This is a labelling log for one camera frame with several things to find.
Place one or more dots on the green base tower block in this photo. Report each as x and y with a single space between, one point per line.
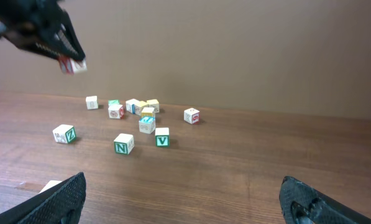
50 184

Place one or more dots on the yellow block top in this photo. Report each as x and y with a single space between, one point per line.
154 103

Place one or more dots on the yellow white picture block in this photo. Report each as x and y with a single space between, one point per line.
148 112

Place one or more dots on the red picture block far left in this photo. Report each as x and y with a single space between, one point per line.
92 102

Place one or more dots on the red K picture block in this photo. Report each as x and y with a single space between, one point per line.
191 115

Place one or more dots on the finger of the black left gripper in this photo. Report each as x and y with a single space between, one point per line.
71 40
55 51

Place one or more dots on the green V letter block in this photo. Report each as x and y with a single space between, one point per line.
162 137

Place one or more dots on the white blue picture block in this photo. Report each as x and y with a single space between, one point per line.
130 105

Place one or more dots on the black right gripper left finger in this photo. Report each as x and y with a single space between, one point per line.
62 203

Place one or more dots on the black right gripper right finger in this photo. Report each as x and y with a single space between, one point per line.
301 203

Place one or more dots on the yellow block left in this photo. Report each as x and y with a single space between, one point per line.
139 106

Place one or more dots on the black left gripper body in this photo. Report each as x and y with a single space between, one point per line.
32 20

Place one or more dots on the green Z white block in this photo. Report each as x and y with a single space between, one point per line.
64 133

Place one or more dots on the white M picture block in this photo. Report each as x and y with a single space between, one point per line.
116 111

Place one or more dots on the blue P letter block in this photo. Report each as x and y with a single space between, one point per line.
147 125

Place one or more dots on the green N letter block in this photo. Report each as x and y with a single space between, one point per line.
113 102

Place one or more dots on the green N block lower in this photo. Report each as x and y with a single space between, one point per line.
124 144

